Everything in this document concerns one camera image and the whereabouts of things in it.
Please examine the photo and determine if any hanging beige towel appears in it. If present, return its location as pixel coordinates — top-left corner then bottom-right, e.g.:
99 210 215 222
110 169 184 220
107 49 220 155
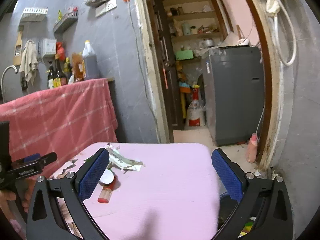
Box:
18 40 38 85

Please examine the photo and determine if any white wall rack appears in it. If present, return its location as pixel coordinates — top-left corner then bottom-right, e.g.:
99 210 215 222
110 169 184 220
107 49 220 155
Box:
20 7 48 22

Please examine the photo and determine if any chrome faucet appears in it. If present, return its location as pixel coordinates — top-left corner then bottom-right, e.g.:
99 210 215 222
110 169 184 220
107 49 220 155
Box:
1 65 18 103

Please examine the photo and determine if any dark wooden door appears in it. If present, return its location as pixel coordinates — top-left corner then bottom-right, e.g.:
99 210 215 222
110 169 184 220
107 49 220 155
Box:
151 0 184 130

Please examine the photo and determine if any blue-lined trash bin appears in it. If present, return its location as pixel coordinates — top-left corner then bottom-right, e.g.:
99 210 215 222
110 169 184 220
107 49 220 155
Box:
217 192 264 239

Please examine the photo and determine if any white round lid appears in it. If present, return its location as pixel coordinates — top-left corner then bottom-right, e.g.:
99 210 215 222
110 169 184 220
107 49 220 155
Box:
99 169 114 185

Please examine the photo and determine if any dark sauce bottle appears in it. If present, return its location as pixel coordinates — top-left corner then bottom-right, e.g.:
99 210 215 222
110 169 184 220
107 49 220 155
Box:
54 54 67 88

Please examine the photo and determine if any large dark vinegar jug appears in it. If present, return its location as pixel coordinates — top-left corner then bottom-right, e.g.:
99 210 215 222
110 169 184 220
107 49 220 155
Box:
82 40 99 80

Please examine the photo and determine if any grey washing machine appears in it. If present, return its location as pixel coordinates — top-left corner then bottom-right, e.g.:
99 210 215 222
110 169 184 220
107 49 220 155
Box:
201 46 265 146

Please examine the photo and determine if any red plaid cloth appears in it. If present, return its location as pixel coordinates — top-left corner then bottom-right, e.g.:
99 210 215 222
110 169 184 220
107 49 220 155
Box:
1 79 118 177

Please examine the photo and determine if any small red tube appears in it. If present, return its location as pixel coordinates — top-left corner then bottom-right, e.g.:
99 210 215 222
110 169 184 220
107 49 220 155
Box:
98 177 117 204

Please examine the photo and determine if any pink table cloth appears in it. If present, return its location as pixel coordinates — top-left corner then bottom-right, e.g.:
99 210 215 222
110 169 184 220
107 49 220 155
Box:
48 142 221 240

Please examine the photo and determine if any pink bottle on floor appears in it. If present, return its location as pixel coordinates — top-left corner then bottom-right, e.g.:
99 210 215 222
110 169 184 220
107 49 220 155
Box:
246 133 258 163

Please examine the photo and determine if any white hose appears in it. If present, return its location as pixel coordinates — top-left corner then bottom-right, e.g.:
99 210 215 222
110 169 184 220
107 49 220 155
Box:
268 0 298 67

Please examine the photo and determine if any grey wall shelf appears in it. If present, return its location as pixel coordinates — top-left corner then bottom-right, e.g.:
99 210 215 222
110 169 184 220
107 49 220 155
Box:
53 11 78 34

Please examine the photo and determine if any left hand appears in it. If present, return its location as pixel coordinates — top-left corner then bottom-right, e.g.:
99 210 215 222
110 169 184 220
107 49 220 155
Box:
0 178 36 221

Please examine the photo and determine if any green box on shelf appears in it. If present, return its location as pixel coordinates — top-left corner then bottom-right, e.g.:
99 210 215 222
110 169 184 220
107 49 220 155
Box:
175 50 194 61

